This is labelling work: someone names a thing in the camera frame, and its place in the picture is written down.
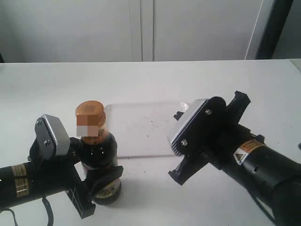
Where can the white cabinet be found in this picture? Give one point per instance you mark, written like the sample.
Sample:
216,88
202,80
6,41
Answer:
34,31

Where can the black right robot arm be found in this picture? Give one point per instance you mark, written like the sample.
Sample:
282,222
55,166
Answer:
272,180

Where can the dark vertical post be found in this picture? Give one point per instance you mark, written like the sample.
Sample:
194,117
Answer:
273,29

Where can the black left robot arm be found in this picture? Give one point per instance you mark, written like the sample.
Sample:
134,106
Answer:
14,184

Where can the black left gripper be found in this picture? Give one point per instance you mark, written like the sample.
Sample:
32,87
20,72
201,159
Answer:
58,174

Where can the dark soy sauce bottle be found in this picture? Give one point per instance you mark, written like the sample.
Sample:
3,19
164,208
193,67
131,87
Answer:
99,146

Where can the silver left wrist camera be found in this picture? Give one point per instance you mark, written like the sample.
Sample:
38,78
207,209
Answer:
51,137

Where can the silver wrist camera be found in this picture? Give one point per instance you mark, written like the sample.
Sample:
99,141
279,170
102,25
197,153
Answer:
196,125
51,137

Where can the white plastic tray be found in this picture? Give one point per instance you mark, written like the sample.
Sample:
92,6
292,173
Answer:
141,129

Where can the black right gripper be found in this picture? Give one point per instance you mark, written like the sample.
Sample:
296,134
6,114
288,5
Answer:
220,147

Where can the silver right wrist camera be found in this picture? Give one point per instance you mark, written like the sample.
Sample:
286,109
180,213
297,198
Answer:
196,125

